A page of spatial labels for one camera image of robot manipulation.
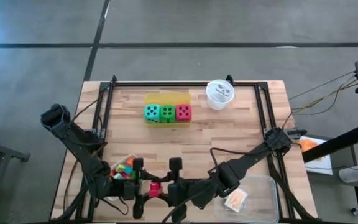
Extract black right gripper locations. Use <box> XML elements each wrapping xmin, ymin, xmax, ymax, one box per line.
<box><xmin>158</xmin><ymin>172</ymin><xmax>219</xmax><ymax>209</ymax></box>

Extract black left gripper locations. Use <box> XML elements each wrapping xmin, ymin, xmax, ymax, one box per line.
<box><xmin>112</xmin><ymin>172</ymin><xmax>162</xmax><ymax>205</ymax></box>

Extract large red toy block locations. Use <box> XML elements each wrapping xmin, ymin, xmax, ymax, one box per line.
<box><xmin>148</xmin><ymin>181</ymin><xmax>162</xmax><ymax>198</ymax></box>

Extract white rectangular plastic bin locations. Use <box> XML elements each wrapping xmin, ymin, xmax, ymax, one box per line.
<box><xmin>106</xmin><ymin>152</ymin><xmax>140</xmax><ymax>202</ymax></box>

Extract white peach card box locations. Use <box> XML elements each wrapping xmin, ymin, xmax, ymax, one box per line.
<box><xmin>224</xmin><ymin>187</ymin><xmax>249</xmax><ymax>214</ymax></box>

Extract green foam die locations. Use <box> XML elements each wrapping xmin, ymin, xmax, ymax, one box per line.
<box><xmin>159</xmin><ymin>105</ymin><xmax>177</xmax><ymax>124</ymax></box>

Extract teal foam die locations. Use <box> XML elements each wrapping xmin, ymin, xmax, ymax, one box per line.
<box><xmin>143</xmin><ymin>103</ymin><xmax>162</xmax><ymax>124</ymax></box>

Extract red foam die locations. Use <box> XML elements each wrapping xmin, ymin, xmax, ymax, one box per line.
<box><xmin>175</xmin><ymin>103</ymin><xmax>193</xmax><ymax>123</ymax></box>

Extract clear plastic bin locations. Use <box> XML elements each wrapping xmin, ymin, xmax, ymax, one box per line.
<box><xmin>213</xmin><ymin>174</ymin><xmax>280</xmax><ymax>223</ymax></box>

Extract translucent yellow plastic bin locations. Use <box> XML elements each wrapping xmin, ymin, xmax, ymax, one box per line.
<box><xmin>144</xmin><ymin>92</ymin><xmax>193</xmax><ymax>128</ymax></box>

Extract white round plastic bucket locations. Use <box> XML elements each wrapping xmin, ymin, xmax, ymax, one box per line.
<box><xmin>206</xmin><ymin>79</ymin><xmax>236</xmax><ymax>111</ymax></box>

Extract orange object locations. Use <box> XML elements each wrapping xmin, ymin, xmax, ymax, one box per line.
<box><xmin>299</xmin><ymin>139</ymin><xmax>319</xmax><ymax>154</ymax></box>

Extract white paper sheet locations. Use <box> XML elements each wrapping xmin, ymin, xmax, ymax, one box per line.
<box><xmin>300</xmin><ymin>136</ymin><xmax>334</xmax><ymax>175</ymax></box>

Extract black aluminium table frame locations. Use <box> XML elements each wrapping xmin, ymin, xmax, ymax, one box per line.
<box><xmin>84</xmin><ymin>74</ymin><xmax>321</xmax><ymax>224</ymax></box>

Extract thin floor cables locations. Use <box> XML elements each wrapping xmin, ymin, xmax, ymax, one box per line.
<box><xmin>280</xmin><ymin>70</ymin><xmax>358</xmax><ymax>131</ymax></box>

